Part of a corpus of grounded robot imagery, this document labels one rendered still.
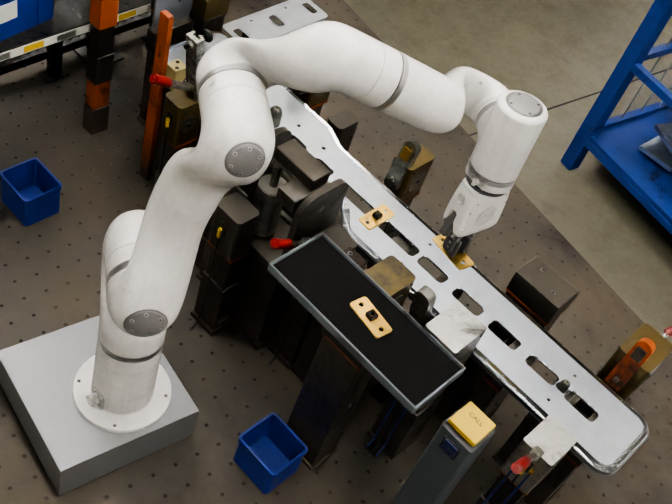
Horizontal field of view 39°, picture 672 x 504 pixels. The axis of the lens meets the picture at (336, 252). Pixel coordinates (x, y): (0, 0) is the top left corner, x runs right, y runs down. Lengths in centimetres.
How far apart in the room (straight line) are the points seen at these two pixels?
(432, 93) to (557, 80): 312
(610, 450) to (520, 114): 73
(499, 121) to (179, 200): 51
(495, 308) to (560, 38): 291
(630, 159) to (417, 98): 265
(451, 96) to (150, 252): 52
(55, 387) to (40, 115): 87
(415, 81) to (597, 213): 262
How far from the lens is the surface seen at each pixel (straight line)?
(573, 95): 448
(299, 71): 133
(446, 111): 144
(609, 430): 197
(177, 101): 214
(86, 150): 250
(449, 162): 275
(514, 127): 151
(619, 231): 394
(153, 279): 155
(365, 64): 134
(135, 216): 167
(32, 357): 199
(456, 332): 180
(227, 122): 132
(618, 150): 401
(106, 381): 184
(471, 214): 162
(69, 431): 190
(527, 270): 208
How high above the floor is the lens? 246
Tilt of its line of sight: 47 degrees down
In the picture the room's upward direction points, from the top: 21 degrees clockwise
